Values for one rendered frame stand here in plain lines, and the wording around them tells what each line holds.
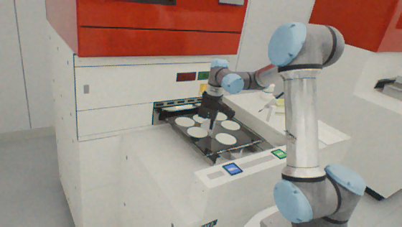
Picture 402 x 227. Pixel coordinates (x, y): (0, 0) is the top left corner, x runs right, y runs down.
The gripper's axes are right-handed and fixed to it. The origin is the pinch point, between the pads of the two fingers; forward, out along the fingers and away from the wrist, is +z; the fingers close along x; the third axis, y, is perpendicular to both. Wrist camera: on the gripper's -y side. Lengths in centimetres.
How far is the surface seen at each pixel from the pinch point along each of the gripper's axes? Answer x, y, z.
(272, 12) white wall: -280, -12, -40
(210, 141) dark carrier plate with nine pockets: 4.8, -1.0, 1.3
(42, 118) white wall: -75, 167, 72
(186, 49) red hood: -10.1, 20.4, -34.4
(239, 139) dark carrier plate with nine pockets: -3.3, -13.5, 1.2
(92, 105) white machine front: 18, 52, -8
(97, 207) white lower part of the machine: 17, 51, 52
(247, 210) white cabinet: 26.9, -23.6, 14.8
